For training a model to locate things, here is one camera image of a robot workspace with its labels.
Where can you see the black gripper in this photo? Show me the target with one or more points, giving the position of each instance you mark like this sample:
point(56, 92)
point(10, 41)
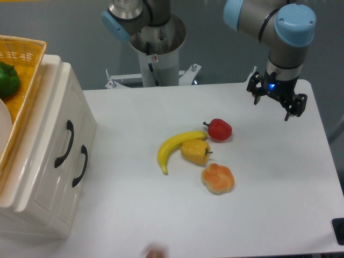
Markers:
point(282, 91)

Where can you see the white drawer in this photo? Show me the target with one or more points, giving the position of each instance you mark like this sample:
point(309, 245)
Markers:
point(62, 125)
point(74, 161)

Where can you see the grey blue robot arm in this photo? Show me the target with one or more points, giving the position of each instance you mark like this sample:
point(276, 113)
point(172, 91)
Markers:
point(285, 27)

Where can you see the white drawer cabinet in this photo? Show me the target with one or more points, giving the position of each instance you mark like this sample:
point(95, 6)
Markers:
point(19, 212)

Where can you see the red bell pepper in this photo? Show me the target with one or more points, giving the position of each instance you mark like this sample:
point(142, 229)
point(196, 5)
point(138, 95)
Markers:
point(218, 130)

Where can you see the yellow bell pepper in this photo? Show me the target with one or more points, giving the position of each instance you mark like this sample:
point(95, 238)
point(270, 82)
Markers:
point(196, 151)

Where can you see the orange bread roll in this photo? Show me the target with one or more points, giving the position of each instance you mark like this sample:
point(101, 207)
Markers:
point(218, 179)

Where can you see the yellow banana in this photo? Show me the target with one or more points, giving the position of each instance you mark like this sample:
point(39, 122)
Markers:
point(173, 143)

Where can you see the black corner object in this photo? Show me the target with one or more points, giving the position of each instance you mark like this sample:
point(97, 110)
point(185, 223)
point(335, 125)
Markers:
point(338, 226)

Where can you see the yellow woven basket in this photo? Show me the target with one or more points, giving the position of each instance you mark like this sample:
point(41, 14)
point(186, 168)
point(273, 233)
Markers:
point(26, 56)

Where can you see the green bell pepper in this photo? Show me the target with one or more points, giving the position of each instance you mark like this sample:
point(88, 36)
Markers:
point(10, 82)

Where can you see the white plate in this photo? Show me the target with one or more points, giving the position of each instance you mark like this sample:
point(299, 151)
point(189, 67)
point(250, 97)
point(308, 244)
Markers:
point(6, 126)

